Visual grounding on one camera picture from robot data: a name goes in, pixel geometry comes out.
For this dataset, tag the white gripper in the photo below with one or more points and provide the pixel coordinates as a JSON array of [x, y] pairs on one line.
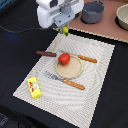
[[57, 12]]

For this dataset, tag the yellow toy banana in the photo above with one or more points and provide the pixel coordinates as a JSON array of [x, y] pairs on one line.
[[65, 30]]

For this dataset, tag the brown toy sausage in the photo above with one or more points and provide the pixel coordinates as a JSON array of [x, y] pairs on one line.
[[46, 53]]

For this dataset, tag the red toy tomato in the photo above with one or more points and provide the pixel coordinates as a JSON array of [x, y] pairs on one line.
[[64, 59]]

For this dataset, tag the yellow toy cheese block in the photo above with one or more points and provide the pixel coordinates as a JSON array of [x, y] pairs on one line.
[[34, 87]]

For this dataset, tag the grey saucepan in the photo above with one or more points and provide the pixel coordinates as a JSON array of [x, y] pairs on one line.
[[92, 12]]

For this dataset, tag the round wooden plate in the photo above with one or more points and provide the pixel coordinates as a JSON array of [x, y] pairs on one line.
[[72, 70]]

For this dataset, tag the beige bowl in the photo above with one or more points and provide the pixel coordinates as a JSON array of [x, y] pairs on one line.
[[122, 15]]

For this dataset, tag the woven beige placemat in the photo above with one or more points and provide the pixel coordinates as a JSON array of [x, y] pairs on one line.
[[68, 103]]

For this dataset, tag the knife with wooden handle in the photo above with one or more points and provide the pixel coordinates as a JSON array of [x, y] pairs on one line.
[[81, 57]]

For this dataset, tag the fork with wooden handle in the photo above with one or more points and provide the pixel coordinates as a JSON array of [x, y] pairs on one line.
[[54, 77]]

